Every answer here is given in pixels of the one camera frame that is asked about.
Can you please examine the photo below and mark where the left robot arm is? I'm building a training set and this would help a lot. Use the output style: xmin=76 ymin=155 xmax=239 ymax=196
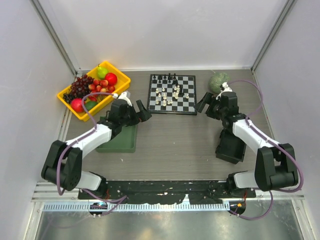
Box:
xmin=41 ymin=99 xmax=152 ymax=199

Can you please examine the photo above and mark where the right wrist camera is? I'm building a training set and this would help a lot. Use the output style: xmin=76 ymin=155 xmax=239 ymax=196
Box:
xmin=216 ymin=82 xmax=233 ymax=100

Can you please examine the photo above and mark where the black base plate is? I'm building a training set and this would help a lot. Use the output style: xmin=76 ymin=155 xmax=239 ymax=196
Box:
xmin=90 ymin=180 xmax=256 ymax=205

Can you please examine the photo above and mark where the green pear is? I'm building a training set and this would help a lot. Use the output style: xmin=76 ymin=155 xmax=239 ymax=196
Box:
xmin=97 ymin=65 xmax=109 ymax=80

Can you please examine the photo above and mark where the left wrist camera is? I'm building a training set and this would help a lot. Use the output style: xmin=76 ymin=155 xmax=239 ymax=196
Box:
xmin=118 ymin=91 xmax=132 ymax=106

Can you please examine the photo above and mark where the green melon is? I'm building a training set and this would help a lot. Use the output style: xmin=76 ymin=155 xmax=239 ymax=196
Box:
xmin=208 ymin=72 xmax=230 ymax=94

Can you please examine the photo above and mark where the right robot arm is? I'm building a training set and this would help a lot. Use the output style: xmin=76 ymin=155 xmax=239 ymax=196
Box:
xmin=194 ymin=92 xmax=304 ymax=197

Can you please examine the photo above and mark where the green plastic tray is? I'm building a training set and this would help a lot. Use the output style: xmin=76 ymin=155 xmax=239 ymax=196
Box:
xmin=95 ymin=125 xmax=138 ymax=153

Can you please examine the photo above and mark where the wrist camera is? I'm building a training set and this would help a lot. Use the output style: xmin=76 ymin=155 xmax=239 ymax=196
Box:
xmin=118 ymin=91 xmax=132 ymax=106
xmin=216 ymin=82 xmax=233 ymax=100

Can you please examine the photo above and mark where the black plastic box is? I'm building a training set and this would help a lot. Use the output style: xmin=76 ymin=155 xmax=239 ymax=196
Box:
xmin=215 ymin=129 xmax=247 ymax=165

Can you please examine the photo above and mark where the red mango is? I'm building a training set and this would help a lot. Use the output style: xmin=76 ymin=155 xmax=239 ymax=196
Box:
xmin=70 ymin=98 xmax=84 ymax=113

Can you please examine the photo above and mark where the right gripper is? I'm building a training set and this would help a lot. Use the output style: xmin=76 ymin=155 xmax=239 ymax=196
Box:
xmin=194 ymin=91 xmax=227 ymax=121

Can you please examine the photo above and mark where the white cable duct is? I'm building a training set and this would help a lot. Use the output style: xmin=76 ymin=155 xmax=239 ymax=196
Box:
xmin=42 ymin=201 xmax=230 ymax=212

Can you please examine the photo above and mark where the black grape bunch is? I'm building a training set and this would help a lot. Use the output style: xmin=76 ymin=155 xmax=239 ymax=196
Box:
xmin=63 ymin=93 xmax=74 ymax=105

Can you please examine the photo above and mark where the green lime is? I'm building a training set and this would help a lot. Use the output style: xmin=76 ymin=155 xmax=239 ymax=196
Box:
xmin=84 ymin=101 xmax=98 ymax=111

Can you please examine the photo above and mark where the black white chessboard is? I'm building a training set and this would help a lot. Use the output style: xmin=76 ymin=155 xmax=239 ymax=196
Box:
xmin=147 ymin=73 xmax=197 ymax=116

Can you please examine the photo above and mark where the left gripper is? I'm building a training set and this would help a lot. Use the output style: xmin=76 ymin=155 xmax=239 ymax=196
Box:
xmin=120 ymin=100 xmax=151 ymax=127

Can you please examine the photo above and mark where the purple grape bunch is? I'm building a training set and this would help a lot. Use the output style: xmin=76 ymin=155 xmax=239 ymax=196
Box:
xmin=68 ymin=74 xmax=94 ymax=100

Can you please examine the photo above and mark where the white chess piece cluster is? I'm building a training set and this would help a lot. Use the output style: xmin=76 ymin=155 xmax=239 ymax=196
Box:
xmin=155 ymin=85 xmax=184 ymax=107

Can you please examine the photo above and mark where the red apple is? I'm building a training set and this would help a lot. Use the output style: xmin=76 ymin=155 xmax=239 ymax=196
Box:
xmin=104 ymin=72 xmax=118 ymax=86

